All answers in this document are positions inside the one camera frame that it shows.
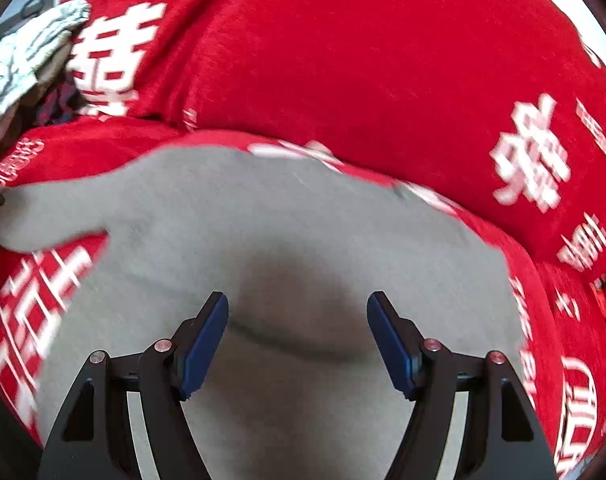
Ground grey sweater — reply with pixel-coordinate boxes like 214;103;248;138
0;146;522;479

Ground dark patterned cloth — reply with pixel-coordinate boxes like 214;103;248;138
33;75;86;127

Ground grey white knitted garment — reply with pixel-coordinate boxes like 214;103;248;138
0;0;90;118

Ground red blanket white characters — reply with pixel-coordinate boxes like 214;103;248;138
0;0;606;479

